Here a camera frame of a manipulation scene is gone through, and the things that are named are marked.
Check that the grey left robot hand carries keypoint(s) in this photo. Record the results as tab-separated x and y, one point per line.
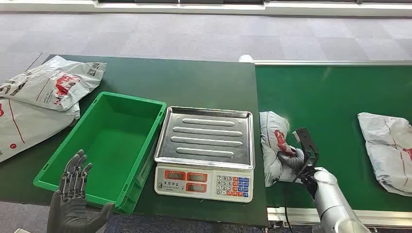
72	209

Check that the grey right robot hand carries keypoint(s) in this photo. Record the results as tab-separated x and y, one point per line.
291	160

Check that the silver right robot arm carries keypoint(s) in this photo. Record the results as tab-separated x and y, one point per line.
331	202

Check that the green conveyor belt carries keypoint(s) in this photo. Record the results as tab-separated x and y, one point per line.
325	96

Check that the grey mailer package red print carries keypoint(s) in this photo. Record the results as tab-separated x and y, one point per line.
383	141

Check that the green plastic crate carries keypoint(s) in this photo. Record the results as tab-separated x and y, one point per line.
119	144

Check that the white scale with steel tray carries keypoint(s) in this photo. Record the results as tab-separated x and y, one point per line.
206	141

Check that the large white mailer red line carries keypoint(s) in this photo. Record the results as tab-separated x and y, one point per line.
29	125

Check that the white round cap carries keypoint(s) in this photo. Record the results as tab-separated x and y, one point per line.
246	58

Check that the white mailer with QR codes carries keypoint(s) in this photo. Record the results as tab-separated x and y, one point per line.
42	86

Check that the dark green table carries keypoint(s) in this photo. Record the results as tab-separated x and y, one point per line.
180	83

